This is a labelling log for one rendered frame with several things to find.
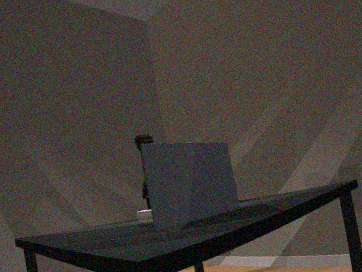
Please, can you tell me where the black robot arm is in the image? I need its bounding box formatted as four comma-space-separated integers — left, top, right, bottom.
134, 134, 153, 210

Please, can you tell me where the grey wall panel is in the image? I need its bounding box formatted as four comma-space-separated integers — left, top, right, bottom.
140, 142, 240, 231

